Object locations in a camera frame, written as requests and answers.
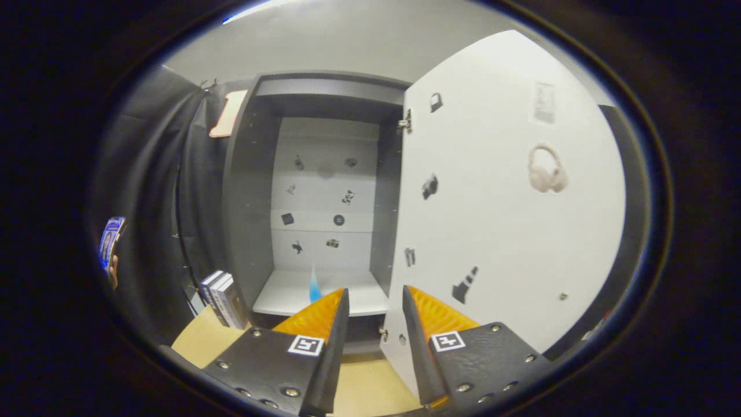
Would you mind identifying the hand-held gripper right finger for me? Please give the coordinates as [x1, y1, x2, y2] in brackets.
[402, 285, 552, 407]

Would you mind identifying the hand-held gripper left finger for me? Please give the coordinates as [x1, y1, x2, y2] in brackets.
[201, 287, 351, 416]

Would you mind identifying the blue-grey upright book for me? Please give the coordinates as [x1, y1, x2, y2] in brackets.
[223, 277, 251, 330]

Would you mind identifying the white upright book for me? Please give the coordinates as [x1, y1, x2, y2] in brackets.
[208, 272, 236, 325]

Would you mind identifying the grey cabinet body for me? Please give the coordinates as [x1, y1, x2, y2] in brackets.
[223, 72, 409, 348]

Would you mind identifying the blue printed card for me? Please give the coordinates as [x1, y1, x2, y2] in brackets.
[98, 216, 128, 290]

